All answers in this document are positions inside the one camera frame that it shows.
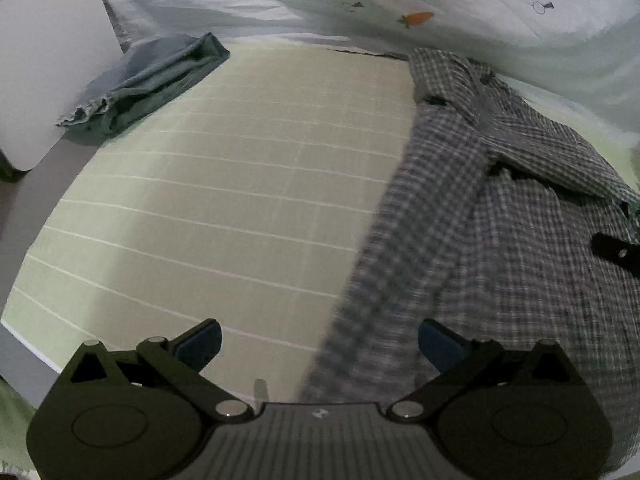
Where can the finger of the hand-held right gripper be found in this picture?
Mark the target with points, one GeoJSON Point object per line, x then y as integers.
{"type": "Point", "coordinates": [612, 249]}

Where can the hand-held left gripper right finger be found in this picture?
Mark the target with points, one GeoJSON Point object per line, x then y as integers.
{"type": "Point", "coordinates": [440, 344]}

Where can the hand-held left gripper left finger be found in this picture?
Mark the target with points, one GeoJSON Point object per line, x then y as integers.
{"type": "Point", "coordinates": [202, 342]}

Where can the blue white plaid shirt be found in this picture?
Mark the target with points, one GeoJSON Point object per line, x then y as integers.
{"type": "Point", "coordinates": [500, 235]}

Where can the folded blue denim garment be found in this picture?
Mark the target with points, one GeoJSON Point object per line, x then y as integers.
{"type": "Point", "coordinates": [150, 85]}

